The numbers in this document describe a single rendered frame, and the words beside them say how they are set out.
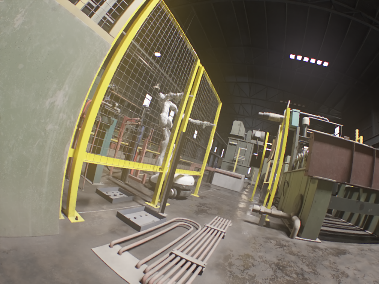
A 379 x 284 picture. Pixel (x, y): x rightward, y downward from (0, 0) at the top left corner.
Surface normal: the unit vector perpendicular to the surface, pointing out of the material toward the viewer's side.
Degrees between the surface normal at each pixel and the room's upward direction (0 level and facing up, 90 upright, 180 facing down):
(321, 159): 90
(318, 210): 90
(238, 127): 90
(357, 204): 90
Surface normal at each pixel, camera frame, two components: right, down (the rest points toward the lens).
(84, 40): 0.88, 0.20
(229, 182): -0.39, -0.22
